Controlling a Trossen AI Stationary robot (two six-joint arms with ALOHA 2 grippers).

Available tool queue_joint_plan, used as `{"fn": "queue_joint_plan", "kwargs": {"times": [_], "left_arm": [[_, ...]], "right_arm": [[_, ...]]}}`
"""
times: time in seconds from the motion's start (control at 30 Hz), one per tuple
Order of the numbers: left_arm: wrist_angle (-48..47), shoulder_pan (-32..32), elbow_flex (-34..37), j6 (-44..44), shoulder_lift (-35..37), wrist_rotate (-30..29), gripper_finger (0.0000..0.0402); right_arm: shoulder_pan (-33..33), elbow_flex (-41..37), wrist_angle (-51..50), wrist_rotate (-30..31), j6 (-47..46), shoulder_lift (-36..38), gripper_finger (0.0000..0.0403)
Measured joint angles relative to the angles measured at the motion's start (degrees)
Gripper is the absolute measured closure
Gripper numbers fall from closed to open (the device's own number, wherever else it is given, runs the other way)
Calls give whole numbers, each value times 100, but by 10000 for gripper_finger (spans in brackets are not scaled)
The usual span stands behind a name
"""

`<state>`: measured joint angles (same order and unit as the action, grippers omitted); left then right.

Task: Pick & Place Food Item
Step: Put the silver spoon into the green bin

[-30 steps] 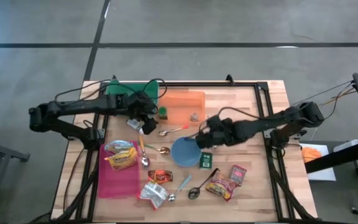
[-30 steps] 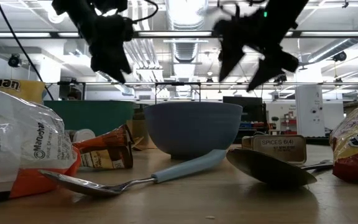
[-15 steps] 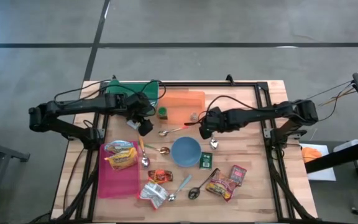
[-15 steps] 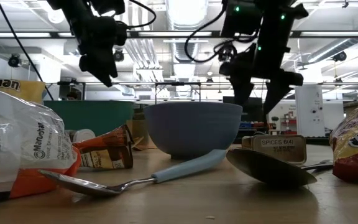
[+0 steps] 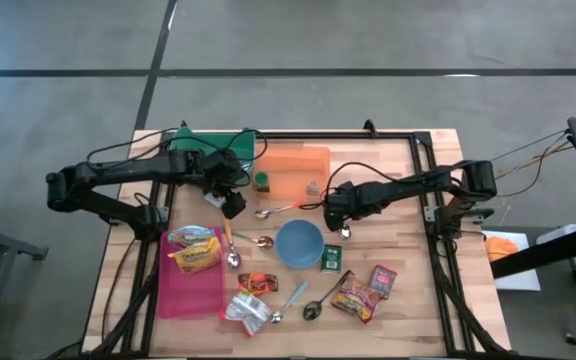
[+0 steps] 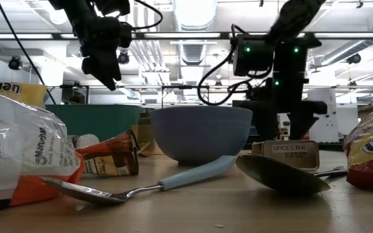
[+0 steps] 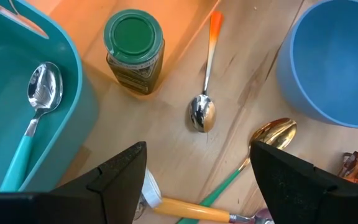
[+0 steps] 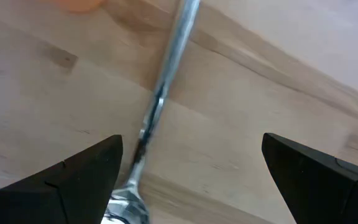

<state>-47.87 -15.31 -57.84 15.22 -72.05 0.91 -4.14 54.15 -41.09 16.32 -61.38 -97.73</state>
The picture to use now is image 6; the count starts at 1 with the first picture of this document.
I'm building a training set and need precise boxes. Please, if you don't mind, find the yellow ramen noodle packet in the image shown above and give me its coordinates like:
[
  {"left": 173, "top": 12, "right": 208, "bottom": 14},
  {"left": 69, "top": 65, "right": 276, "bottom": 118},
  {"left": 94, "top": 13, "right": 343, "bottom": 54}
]
[{"left": 0, "top": 79, "right": 49, "bottom": 109}]

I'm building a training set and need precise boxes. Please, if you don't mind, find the white column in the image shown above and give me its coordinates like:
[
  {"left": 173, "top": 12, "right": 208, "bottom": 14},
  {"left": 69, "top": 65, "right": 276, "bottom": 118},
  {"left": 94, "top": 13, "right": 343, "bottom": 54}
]
[{"left": 307, "top": 88, "right": 340, "bottom": 144}]

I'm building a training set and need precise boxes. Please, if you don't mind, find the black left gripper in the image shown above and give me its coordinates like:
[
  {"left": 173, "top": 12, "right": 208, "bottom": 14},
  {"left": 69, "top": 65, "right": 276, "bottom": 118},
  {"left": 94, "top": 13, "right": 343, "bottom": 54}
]
[{"left": 79, "top": 17, "right": 133, "bottom": 92}]

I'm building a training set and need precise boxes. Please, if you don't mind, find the black ceiling spotlight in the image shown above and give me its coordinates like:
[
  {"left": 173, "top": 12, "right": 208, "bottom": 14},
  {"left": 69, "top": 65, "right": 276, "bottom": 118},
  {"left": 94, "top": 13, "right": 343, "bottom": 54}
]
[
  {"left": 7, "top": 55, "right": 23, "bottom": 71},
  {"left": 117, "top": 50, "right": 131, "bottom": 65},
  {"left": 346, "top": 52, "right": 363, "bottom": 65}
]

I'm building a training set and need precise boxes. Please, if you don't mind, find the black aluminium table frame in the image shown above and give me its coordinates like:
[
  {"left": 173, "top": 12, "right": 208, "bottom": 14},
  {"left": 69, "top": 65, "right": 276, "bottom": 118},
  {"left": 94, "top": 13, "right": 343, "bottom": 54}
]
[{"left": 318, "top": 141, "right": 346, "bottom": 152}]

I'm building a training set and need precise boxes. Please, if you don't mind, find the small green spice tin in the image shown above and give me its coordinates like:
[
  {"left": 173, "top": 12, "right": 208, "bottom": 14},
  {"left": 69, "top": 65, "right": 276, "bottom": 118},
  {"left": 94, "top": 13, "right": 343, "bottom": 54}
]
[{"left": 251, "top": 139, "right": 321, "bottom": 172}]

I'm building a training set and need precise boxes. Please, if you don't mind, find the white orange ramen packet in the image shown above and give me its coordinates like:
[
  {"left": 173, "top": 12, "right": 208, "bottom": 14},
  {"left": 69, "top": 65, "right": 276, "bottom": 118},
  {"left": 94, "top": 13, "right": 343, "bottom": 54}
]
[{"left": 0, "top": 86, "right": 86, "bottom": 212}]

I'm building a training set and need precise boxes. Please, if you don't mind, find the blue bowl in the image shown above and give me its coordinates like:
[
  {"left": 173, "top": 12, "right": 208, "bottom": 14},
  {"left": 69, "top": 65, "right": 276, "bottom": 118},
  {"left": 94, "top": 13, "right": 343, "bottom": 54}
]
[{"left": 149, "top": 105, "right": 254, "bottom": 167}]

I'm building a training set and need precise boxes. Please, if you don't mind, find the long horizontal ceiling rail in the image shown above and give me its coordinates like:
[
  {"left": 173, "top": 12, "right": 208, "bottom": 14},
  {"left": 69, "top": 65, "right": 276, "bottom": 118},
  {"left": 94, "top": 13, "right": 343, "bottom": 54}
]
[{"left": 37, "top": 84, "right": 373, "bottom": 90}]

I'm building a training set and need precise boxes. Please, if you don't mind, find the long black arm cable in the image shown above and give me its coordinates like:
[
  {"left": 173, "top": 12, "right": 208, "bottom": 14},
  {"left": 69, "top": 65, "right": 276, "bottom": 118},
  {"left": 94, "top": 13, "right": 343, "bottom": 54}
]
[{"left": 0, "top": 0, "right": 58, "bottom": 105}]

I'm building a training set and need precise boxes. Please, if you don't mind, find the green plastic storage bin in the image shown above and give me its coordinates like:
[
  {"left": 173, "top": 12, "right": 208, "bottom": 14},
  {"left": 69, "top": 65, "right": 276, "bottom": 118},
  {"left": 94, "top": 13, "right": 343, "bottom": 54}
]
[{"left": 45, "top": 104, "right": 141, "bottom": 142}]

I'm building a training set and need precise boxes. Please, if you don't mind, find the black overhead crossbar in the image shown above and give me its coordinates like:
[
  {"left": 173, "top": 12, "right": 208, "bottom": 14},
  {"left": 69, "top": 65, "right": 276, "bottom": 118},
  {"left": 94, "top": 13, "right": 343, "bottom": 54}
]
[{"left": 0, "top": 30, "right": 373, "bottom": 41}]

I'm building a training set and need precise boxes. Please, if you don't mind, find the black monitor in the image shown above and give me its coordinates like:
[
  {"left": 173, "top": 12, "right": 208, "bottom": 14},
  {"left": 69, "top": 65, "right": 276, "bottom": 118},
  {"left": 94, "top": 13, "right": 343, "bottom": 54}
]
[{"left": 231, "top": 99, "right": 255, "bottom": 150}]

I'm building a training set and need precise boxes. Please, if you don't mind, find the red yellow ramen packet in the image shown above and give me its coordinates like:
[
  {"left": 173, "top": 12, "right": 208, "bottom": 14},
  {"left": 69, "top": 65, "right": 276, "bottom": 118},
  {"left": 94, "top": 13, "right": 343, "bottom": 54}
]
[{"left": 343, "top": 104, "right": 373, "bottom": 191}]

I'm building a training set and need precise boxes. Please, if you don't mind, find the dark metal spoon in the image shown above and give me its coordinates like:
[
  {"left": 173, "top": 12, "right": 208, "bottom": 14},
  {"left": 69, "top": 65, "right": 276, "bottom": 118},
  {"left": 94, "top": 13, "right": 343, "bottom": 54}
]
[{"left": 235, "top": 154, "right": 348, "bottom": 195}]

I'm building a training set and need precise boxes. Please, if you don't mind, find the brown orange snack packet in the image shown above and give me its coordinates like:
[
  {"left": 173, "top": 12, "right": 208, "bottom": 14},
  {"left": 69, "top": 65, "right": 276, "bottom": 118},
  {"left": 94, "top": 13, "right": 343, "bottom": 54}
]
[{"left": 75, "top": 129, "right": 140, "bottom": 178}]

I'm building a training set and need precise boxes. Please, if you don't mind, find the light blue handled spoon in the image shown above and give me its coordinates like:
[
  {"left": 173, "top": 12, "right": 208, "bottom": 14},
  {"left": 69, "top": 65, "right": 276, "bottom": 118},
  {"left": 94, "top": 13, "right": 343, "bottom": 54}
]
[{"left": 40, "top": 155, "right": 238, "bottom": 205}]

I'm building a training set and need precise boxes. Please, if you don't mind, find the silver ceiling air duct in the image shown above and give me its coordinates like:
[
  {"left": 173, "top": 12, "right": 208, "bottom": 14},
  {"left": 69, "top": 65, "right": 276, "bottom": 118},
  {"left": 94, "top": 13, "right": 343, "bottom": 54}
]
[{"left": 172, "top": 0, "right": 219, "bottom": 105}]

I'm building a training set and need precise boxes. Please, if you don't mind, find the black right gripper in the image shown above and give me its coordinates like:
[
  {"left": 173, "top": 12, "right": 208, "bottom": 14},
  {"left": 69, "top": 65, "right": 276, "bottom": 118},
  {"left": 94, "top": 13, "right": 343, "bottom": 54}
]
[{"left": 241, "top": 80, "right": 328, "bottom": 142}]

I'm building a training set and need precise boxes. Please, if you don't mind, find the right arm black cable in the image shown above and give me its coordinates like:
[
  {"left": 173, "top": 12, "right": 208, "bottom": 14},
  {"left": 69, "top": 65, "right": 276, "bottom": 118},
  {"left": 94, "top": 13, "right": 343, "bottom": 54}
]
[{"left": 197, "top": 23, "right": 255, "bottom": 107}]

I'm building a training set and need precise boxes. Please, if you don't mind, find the white lid spice jar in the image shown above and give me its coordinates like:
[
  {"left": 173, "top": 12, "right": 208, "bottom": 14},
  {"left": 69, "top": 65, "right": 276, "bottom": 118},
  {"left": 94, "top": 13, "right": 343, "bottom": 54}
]
[{"left": 68, "top": 133, "right": 101, "bottom": 150}]

